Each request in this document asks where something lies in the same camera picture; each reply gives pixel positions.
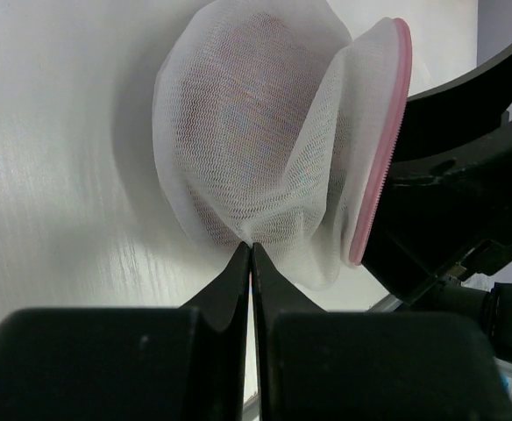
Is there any white pink mesh laundry bag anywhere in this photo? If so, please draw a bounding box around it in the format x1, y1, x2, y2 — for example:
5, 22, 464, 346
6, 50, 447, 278
152, 1, 412, 289

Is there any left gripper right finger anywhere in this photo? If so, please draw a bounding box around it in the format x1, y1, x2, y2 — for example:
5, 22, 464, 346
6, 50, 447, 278
252, 244, 512, 420

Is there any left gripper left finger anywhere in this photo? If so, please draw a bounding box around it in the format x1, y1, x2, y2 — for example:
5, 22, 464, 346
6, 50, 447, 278
0, 244, 251, 420

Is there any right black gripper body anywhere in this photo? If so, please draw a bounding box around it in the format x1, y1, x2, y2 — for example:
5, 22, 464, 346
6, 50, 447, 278
363, 44, 512, 363

